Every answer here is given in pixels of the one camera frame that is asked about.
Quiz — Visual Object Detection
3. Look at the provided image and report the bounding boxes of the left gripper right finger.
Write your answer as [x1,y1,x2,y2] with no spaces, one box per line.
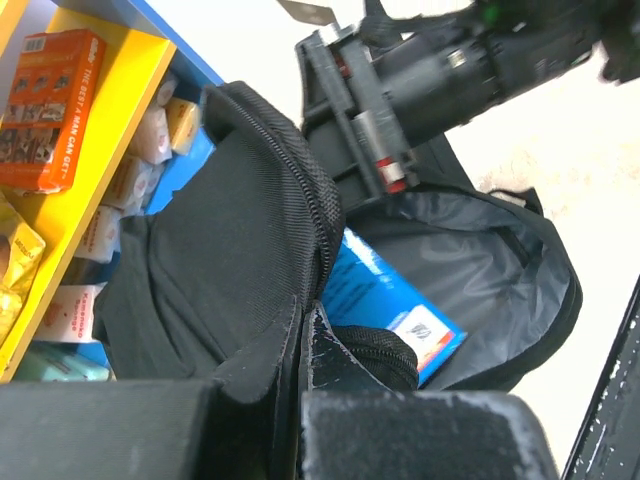
[299,304,559,479]

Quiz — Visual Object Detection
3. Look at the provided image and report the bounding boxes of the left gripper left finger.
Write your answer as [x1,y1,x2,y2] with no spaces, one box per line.
[1,300,302,479]

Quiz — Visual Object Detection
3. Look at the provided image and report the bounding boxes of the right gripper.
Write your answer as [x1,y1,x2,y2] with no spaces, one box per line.
[296,1,600,210]

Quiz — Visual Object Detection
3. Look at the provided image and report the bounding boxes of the blue children's book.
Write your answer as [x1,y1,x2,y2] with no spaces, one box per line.
[322,229,466,389]

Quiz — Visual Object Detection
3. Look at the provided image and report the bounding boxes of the black backpack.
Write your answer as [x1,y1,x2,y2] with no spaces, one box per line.
[94,82,583,390]

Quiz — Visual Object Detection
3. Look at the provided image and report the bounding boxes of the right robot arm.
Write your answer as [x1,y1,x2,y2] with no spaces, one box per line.
[288,1,639,211]

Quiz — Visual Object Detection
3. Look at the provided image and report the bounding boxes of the teal tissue pack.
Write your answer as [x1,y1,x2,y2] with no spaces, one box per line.
[13,343,112,382]

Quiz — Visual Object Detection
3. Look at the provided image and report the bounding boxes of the pink tissue pack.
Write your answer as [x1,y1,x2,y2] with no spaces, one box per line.
[34,284,104,344]

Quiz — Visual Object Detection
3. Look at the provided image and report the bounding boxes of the yellow soap pack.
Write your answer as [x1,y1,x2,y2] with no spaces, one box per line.
[165,97,201,155]

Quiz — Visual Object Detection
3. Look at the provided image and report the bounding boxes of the yellow chips bag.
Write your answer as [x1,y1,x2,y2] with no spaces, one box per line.
[1,194,46,343]

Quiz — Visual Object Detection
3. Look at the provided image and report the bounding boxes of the blue shelf unit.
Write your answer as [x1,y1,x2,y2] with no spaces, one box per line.
[1,1,222,383]

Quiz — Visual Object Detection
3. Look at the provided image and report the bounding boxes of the white wrapped packs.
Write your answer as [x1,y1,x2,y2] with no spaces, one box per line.
[74,72,179,264]

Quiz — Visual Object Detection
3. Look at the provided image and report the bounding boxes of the orange snack box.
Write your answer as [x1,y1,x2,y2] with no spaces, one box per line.
[1,29,105,194]

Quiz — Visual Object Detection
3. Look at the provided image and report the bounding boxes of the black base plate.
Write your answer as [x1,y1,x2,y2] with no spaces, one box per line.
[562,287,640,480]

